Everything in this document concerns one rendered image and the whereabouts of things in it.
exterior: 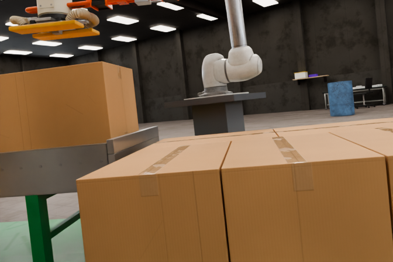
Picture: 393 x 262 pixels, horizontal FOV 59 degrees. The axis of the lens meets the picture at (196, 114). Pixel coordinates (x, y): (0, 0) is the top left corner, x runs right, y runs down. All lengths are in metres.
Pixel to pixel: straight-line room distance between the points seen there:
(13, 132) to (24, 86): 0.22
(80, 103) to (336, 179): 1.14
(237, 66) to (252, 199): 1.38
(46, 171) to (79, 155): 0.16
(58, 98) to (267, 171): 1.09
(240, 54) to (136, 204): 1.43
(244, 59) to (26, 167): 1.34
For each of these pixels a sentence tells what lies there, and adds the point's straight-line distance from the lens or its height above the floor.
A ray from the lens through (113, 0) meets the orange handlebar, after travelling 1.85.
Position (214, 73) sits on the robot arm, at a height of 0.90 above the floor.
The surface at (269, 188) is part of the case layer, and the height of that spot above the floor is 0.49.
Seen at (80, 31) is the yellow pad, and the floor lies 1.16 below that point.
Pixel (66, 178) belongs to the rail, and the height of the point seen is 0.46.
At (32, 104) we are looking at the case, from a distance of 1.76.
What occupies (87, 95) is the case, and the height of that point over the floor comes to 0.81.
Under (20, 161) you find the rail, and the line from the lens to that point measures 1.65.
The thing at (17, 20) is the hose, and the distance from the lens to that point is 1.95.
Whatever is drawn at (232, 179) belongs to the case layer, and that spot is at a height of 0.51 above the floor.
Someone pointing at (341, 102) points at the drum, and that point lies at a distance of 9.96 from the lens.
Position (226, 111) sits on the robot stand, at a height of 0.65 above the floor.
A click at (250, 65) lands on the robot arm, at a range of 2.18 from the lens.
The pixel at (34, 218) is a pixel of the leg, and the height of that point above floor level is 0.31.
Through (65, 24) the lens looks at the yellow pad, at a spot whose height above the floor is 1.15.
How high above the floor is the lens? 0.71
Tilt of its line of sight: 2 degrees down
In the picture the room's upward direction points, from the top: 6 degrees counter-clockwise
